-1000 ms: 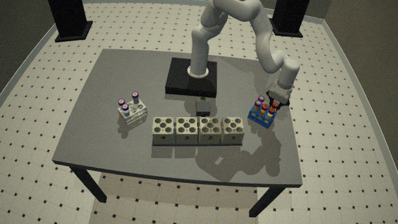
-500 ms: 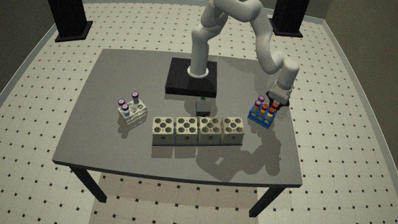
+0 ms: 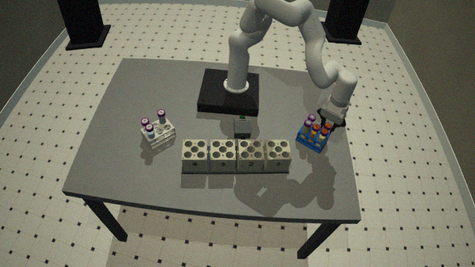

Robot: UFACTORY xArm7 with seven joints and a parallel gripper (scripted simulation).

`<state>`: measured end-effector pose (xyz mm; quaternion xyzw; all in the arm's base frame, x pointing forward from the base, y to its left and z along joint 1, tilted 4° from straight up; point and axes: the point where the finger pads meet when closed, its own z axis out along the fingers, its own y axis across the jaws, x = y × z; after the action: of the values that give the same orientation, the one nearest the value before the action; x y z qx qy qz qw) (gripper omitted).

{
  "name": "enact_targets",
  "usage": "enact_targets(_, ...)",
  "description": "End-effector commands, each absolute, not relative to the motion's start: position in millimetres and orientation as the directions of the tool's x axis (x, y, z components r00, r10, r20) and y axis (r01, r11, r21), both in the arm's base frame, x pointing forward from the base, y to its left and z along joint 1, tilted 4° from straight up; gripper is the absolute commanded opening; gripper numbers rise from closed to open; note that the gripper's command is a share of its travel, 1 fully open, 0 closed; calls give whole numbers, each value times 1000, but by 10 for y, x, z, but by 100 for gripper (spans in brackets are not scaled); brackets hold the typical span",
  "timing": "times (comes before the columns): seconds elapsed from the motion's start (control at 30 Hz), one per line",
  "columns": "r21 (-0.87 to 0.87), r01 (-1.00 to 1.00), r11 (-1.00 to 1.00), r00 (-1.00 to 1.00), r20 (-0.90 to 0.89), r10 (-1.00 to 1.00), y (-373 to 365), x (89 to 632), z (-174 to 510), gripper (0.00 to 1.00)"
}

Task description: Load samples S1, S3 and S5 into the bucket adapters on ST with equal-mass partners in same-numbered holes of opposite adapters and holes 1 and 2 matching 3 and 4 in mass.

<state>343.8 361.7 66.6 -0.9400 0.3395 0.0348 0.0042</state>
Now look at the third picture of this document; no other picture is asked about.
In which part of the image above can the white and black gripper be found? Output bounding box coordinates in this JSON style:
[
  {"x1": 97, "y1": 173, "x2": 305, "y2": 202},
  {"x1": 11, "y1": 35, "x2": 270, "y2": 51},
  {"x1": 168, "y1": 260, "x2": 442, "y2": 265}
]
[{"x1": 317, "y1": 95, "x2": 349, "y2": 134}]

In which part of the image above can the cream tube rack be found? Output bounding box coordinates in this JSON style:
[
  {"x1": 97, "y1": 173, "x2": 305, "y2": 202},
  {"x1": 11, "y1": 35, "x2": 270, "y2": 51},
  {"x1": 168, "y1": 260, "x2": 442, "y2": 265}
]
[{"x1": 140, "y1": 118, "x2": 176, "y2": 150}]

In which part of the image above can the beige bucket adapter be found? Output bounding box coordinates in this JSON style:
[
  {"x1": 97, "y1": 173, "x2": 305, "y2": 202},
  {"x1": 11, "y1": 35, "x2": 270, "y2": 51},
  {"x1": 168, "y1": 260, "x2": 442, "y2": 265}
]
[
  {"x1": 237, "y1": 139, "x2": 264, "y2": 171},
  {"x1": 182, "y1": 139, "x2": 208, "y2": 171},
  {"x1": 209, "y1": 139, "x2": 236, "y2": 171},
  {"x1": 263, "y1": 139, "x2": 292, "y2": 171}
]

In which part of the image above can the blue tube rack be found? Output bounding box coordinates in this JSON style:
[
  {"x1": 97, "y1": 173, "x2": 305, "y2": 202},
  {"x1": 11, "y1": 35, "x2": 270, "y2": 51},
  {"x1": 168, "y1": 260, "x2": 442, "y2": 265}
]
[{"x1": 296, "y1": 125, "x2": 330, "y2": 153}]

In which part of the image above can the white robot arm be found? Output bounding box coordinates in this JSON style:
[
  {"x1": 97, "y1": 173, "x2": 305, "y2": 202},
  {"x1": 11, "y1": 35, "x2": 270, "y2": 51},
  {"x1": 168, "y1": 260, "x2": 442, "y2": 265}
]
[{"x1": 223, "y1": 0, "x2": 358, "y2": 123}]

